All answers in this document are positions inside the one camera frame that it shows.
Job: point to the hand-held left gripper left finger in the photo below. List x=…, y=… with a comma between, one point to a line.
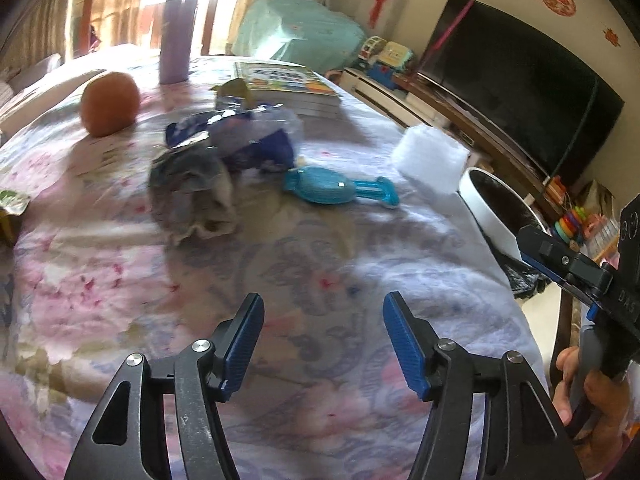
x=242, y=350

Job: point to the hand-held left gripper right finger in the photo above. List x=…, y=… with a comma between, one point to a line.
x=405, y=345

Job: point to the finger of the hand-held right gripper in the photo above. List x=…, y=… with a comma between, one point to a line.
x=555, y=255

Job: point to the white trash bin black liner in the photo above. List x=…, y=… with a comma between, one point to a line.
x=492, y=220

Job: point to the white foam piece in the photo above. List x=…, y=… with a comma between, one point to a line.
x=430, y=160

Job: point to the grey cloth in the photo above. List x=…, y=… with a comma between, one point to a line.
x=195, y=195

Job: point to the blue plastic brush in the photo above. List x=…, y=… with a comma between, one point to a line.
x=320, y=185

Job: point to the blue purple plastic bag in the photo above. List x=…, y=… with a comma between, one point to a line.
x=265, y=145

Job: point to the person's right hand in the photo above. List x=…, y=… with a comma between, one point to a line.
x=605, y=410

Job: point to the pink orange plastic toy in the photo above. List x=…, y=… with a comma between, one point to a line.
x=594, y=226

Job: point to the clear plastic storage box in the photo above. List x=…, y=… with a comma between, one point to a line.
x=607, y=240

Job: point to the wooden abacus toy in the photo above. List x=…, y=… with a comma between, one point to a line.
x=557, y=187

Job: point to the black television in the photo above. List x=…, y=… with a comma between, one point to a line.
x=515, y=80

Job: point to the white tv cabinet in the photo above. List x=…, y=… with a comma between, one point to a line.
x=380, y=95

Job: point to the blue plastic toy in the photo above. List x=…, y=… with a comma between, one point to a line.
x=384, y=76

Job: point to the round red paper cutting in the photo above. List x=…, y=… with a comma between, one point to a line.
x=558, y=1

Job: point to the yellow teal toy register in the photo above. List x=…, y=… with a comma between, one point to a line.
x=397, y=56

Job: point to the stack of children's books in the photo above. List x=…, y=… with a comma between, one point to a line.
x=285, y=82

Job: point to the green snack wrapper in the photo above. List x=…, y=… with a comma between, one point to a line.
x=10, y=210

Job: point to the green white toy bus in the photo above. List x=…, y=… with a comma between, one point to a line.
x=371, y=50

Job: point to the orange fruit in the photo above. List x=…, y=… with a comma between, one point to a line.
x=110, y=102

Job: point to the purple water bottle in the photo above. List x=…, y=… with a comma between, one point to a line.
x=175, y=40

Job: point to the teal covered furniture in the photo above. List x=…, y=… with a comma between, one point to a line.
x=300, y=30

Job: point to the cream sofa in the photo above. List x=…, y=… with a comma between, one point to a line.
x=35, y=80

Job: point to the small red wall sticker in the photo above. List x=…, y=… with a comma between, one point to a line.
x=612, y=37

